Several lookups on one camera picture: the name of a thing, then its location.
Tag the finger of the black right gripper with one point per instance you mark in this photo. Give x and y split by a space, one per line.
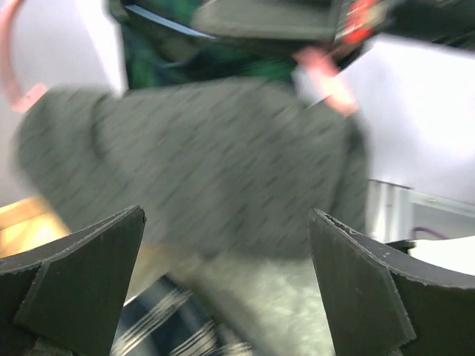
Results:
287 20

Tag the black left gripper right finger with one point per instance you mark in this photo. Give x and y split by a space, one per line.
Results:
380 301

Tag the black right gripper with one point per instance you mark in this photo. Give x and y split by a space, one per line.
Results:
448 23

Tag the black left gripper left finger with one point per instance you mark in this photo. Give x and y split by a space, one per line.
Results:
70 292

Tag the pink plastic hanger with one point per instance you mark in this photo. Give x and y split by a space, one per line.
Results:
318 65

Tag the navy white plaid skirt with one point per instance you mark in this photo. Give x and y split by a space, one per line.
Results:
166 319

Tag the blue wire hanger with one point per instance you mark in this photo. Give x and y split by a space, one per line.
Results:
146 14

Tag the green plaid skirt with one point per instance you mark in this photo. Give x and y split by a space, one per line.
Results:
156 56

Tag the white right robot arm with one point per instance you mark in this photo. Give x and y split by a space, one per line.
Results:
405 70

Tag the wooden clothes rack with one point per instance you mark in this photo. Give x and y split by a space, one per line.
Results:
28 224

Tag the clear plastic bin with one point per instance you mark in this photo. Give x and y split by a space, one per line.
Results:
274 304

